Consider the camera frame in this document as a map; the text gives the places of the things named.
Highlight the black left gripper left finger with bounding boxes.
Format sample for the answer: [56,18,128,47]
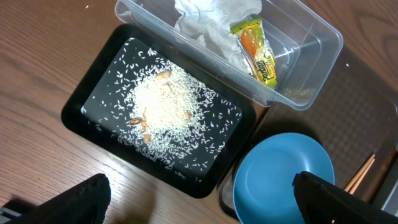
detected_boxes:
[9,174,111,224]

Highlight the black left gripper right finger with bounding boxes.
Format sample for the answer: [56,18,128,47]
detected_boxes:
[292,171,397,224]

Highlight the wooden chopstick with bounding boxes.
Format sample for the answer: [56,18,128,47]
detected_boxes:
[344,154,375,193]
[349,158,375,195]

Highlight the dark blue plate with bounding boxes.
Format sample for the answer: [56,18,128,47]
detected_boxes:
[233,133,335,224]

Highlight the grey dishwasher rack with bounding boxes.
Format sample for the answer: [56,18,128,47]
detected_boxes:
[373,146,398,215]

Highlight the rice leftovers pile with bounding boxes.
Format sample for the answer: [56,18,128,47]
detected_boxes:
[80,37,243,183]

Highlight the green yellow snack wrapper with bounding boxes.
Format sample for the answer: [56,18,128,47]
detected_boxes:
[230,17,277,88]

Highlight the white napkin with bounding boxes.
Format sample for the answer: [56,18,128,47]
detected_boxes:
[174,0,262,73]

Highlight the brown serving tray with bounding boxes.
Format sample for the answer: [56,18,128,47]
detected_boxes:
[225,48,397,221]

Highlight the black tray bin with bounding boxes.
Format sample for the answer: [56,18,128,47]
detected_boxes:
[61,24,256,198]

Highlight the clear plastic bin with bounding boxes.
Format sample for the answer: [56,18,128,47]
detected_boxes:
[114,0,343,110]

